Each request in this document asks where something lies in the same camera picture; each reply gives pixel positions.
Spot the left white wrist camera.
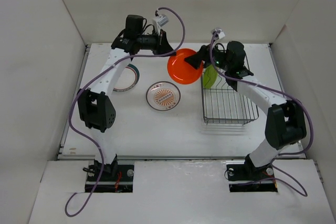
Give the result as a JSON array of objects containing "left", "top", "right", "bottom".
[{"left": 152, "top": 14, "right": 169, "bottom": 34}]

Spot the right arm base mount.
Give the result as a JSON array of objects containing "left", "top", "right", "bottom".
[{"left": 225, "top": 161, "right": 278, "bottom": 193}]

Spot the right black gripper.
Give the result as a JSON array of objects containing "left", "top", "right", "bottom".
[{"left": 184, "top": 39, "right": 232, "bottom": 71}]

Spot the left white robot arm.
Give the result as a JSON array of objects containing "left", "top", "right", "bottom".
[{"left": 77, "top": 15, "right": 176, "bottom": 180}]

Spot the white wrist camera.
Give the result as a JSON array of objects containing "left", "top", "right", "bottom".
[
  {"left": 152, "top": 14, "right": 169, "bottom": 34},
  {"left": 211, "top": 27, "right": 225, "bottom": 40}
]

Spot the lime green plate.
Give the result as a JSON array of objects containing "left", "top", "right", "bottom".
[{"left": 203, "top": 66, "right": 218, "bottom": 89}]

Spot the black wire dish rack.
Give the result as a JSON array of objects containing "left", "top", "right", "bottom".
[{"left": 201, "top": 68, "right": 259, "bottom": 125}]

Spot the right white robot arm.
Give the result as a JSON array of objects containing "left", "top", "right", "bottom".
[{"left": 184, "top": 41, "right": 307, "bottom": 179}]

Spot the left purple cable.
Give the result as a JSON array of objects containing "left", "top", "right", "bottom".
[{"left": 65, "top": 6, "right": 186, "bottom": 218}]

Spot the white plate teal rim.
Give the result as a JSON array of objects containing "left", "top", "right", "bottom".
[{"left": 113, "top": 64, "right": 140, "bottom": 92}]

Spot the white plate orange sunburst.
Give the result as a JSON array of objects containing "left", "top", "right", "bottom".
[{"left": 145, "top": 81, "right": 181, "bottom": 111}]

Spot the purple cable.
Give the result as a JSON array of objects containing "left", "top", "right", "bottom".
[
  {"left": 65, "top": 6, "right": 186, "bottom": 218},
  {"left": 209, "top": 31, "right": 314, "bottom": 197}
]

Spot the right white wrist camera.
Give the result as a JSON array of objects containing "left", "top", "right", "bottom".
[{"left": 211, "top": 27, "right": 225, "bottom": 40}]

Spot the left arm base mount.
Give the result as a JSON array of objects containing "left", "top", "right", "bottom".
[{"left": 82, "top": 157, "right": 134, "bottom": 193}]

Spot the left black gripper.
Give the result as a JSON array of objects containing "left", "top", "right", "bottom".
[{"left": 136, "top": 28, "right": 176, "bottom": 57}]

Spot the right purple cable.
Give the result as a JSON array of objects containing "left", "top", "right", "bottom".
[{"left": 209, "top": 31, "right": 314, "bottom": 197}]

